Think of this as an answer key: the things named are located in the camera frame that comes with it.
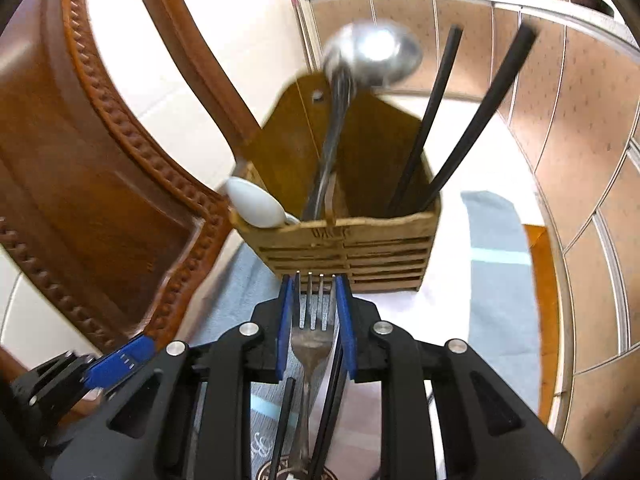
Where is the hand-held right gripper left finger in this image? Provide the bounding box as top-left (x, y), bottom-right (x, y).
top-left (50, 275), bottom-right (297, 480)

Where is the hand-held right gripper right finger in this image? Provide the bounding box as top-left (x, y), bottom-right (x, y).
top-left (334, 275), bottom-right (583, 480)

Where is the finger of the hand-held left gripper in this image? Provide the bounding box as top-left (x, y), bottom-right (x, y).
top-left (10, 334), bottom-right (156, 446)

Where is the metal fork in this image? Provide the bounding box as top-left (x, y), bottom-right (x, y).
top-left (287, 271), bottom-right (338, 468)

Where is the wooden utensil holder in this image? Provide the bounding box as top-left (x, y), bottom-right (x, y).
top-left (229, 72), bottom-right (443, 293)

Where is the white plastic spoon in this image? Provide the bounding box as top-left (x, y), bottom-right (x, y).
top-left (225, 177), bottom-right (301, 228)

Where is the large metal spoon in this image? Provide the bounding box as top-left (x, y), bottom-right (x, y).
top-left (301, 19), bottom-right (424, 222)

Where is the plaid cloth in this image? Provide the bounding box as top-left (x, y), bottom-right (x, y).
top-left (192, 97), bottom-right (548, 480)

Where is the carved wooden chair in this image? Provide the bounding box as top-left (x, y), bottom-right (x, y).
top-left (0, 0), bottom-right (263, 426)

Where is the wooden low table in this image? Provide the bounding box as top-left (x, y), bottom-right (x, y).
top-left (522, 224), bottom-right (562, 433)

